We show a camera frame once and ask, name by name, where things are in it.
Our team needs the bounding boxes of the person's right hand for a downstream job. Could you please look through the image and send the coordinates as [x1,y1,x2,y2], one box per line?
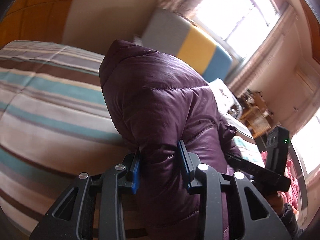
[265,192,285,216]

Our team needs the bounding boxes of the rattan wooden chair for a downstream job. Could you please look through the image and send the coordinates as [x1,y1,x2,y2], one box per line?
[240,105,273,139]

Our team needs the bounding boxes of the cluttered wooden desk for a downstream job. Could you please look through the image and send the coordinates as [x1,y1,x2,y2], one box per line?
[239,89,268,113]

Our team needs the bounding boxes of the pink patterned curtain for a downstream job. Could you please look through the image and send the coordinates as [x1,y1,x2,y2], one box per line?
[225,4,297,96]

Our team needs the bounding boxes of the white floral pillow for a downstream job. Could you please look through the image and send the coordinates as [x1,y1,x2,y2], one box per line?
[208,79,242,119]

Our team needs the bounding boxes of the bright window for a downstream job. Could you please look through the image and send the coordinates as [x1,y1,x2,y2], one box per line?
[191,0,279,59]

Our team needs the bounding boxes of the red cloth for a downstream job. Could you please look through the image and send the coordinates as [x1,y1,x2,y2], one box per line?
[261,152,301,210]

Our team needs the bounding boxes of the purple quilted down jacket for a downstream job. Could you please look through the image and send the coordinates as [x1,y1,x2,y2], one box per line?
[99,40,241,239]

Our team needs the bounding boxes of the right dark sleeve forearm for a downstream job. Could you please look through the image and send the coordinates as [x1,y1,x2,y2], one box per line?
[279,203,304,239]

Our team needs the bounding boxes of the striped bed duvet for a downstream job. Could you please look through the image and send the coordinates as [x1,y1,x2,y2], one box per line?
[1,40,127,237]

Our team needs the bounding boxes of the orange wooden wardrobe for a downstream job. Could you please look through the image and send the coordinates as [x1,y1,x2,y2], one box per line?
[1,0,73,47]

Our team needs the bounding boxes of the grey yellow blue sofa chair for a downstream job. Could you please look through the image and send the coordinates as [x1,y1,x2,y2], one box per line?
[135,8,232,82]

